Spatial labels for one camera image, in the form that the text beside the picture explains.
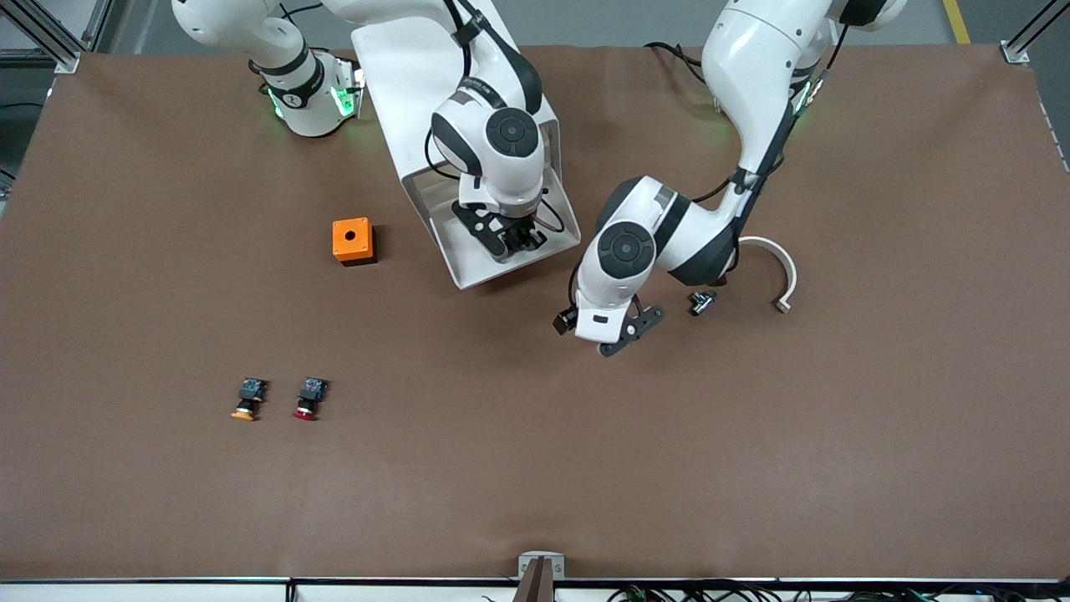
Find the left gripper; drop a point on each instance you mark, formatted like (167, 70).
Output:
(567, 319)

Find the red mushroom push button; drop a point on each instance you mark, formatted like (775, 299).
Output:
(309, 398)

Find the brown table cover sheet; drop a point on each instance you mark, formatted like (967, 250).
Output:
(535, 418)

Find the small silver metal fitting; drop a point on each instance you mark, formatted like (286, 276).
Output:
(702, 303)

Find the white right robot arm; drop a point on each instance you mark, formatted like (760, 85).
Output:
(501, 167)

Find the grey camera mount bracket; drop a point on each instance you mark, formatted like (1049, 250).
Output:
(541, 570)

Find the white cabinet drawer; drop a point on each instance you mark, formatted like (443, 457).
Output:
(481, 270)

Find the yellow mushroom push button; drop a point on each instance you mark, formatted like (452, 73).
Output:
(248, 398)

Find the white curved plastic bracket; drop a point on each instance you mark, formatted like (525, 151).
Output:
(786, 263)

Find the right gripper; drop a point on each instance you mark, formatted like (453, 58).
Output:
(520, 236)

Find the aluminium frame profile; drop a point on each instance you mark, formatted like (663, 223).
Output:
(1016, 50)
(63, 50)

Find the white table edge rail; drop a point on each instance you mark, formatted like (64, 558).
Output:
(167, 592)

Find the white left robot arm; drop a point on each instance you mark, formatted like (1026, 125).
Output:
(752, 67)

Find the orange button enclosure box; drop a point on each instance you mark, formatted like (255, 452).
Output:
(351, 238)

